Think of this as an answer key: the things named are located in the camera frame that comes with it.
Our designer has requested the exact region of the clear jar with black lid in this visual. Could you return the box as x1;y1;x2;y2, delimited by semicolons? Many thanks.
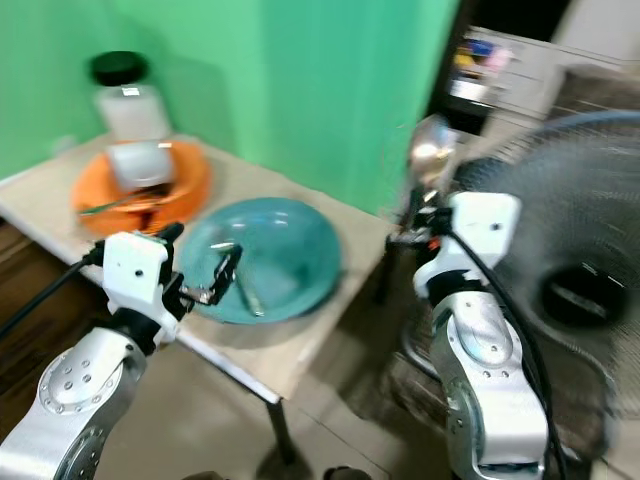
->
89;50;174;145

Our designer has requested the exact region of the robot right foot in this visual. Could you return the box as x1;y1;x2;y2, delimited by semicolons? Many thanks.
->
323;466;373;480

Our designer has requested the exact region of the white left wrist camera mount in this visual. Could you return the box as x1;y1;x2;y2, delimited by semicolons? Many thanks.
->
102;231;170;337

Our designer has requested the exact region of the small utensil in bowl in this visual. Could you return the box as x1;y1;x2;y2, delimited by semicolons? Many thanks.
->
238;278;268;320

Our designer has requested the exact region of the teal bowl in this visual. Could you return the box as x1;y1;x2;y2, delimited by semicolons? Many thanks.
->
184;196;342;325

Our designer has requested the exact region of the grey shelf with items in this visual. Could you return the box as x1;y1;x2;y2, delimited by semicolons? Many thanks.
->
444;24;640;123

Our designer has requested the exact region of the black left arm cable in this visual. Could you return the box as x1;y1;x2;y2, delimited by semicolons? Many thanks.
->
0;252;107;338

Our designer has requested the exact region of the orange plate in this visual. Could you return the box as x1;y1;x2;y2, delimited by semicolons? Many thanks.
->
71;137;214;240

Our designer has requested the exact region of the grey cup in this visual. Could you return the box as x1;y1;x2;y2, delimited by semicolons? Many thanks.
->
104;140;177;192

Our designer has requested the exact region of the silver metal spoon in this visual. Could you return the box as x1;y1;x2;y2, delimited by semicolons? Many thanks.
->
407;112;457;193

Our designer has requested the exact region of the green curtain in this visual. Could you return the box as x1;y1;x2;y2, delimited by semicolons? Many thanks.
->
0;0;462;217

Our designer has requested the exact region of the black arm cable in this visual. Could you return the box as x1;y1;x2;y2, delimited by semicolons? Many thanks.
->
0;252;107;338
448;230;573;480

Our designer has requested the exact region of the black electric fan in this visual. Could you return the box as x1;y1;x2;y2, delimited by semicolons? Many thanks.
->
454;109;640;463

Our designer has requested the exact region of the green handled utensil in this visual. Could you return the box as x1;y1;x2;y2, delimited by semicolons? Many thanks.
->
77;194;163;217

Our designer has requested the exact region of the beige table with metal legs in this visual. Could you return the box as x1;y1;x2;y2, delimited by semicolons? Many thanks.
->
0;134;397;467

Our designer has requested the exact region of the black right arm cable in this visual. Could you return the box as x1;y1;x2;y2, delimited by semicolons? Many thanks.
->
448;230;573;480

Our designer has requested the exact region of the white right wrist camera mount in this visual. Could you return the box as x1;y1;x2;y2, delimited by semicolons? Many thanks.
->
412;191;522;300

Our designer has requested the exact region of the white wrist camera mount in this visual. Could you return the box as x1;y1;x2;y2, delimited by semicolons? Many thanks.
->
412;191;522;300
102;231;170;337

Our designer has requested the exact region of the grey metal tube frame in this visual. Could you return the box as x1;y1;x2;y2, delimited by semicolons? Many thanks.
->
398;325;443;386

